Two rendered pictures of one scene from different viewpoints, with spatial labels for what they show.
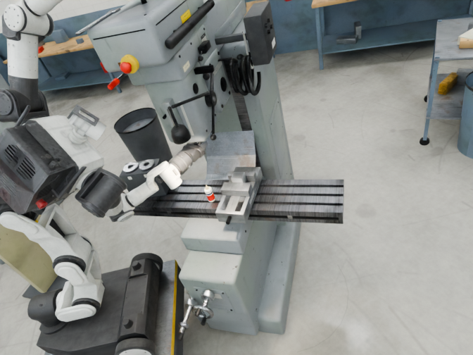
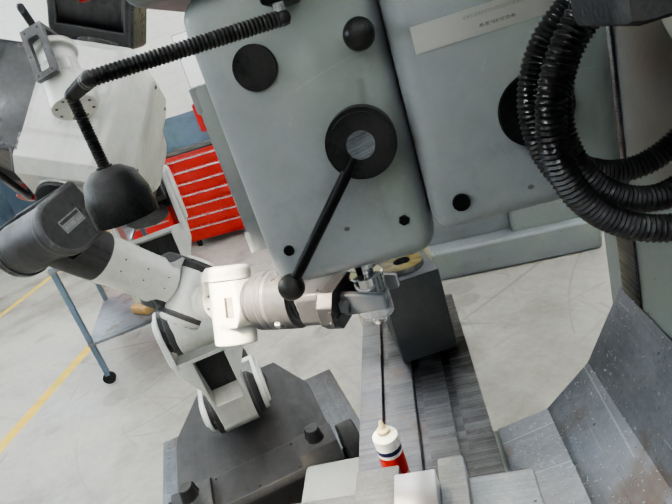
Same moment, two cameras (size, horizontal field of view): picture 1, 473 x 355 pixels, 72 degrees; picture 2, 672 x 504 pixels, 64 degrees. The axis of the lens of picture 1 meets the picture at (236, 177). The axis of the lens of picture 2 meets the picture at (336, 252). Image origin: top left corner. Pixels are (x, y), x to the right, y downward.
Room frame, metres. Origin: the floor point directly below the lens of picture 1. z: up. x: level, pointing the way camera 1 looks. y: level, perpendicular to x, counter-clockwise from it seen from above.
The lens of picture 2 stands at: (1.18, -0.49, 1.55)
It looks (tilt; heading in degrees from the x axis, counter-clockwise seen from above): 20 degrees down; 74
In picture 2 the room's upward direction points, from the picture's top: 18 degrees counter-clockwise
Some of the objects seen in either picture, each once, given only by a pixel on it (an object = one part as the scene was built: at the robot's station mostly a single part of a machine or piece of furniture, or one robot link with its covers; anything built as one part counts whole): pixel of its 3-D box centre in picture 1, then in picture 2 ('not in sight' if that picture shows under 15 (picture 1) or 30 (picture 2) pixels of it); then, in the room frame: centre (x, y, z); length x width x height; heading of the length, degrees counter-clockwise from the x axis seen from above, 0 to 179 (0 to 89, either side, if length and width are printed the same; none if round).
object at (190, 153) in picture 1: (187, 156); (312, 297); (1.32, 0.19, 1.24); 0.13 x 0.12 x 0.10; 45
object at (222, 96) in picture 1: (198, 83); (483, 73); (1.56, 0.04, 1.47); 0.24 x 0.19 x 0.26; 64
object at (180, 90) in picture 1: (183, 103); (322, 121); (1.39, 0.12, 1.47); 0.21 x 0.19 x 0.32; 64
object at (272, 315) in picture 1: (255, 245); not in sight; (1.61, 0.02, 0.10); 1.20 x 0.60 x 0.20; 154
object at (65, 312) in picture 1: (80, 298); (233, 393); (1.16, 1.01, 0.68); 0.21 x 0.20 x 0.13; 85
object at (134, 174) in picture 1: (146, 178); (407, 293); (1.59, 0.51, 1.00); 0.22 x 0.12 x 0.20; 74
